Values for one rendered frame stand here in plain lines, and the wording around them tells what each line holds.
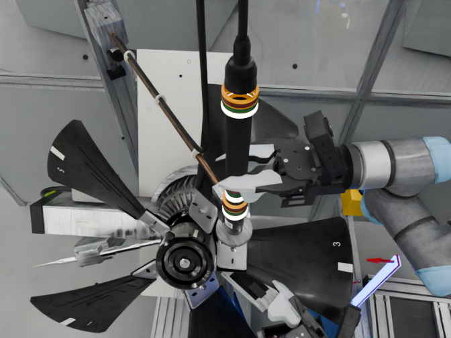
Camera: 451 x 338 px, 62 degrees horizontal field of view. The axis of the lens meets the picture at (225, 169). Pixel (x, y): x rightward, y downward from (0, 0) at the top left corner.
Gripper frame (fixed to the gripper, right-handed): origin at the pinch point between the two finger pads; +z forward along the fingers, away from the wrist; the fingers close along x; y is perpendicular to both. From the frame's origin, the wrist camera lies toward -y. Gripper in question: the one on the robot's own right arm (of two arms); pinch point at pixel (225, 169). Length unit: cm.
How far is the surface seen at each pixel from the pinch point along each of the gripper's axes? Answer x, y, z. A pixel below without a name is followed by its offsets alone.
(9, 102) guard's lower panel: 86, 62, 78
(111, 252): 6.1, 39.1, 26.5
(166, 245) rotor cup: -0.6, 23.3, 11.5
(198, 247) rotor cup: -1.7, 23.6, 5.2
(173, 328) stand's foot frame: 12, 143, 22
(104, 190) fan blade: 11.2, 19.8, 23.6
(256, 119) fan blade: 15.4, 6.3, -7.6
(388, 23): 62, 19, -55
